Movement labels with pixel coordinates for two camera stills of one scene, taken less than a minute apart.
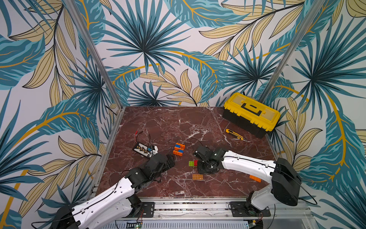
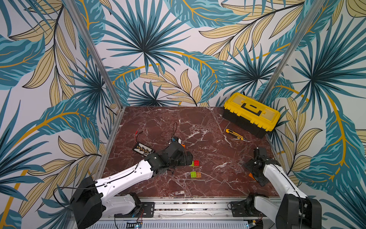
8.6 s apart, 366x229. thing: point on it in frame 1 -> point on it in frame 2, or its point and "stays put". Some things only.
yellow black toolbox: (250, 114) stays put
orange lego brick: (255, 178) stays put
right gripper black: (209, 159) -> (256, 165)
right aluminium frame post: (291, 50) stays put
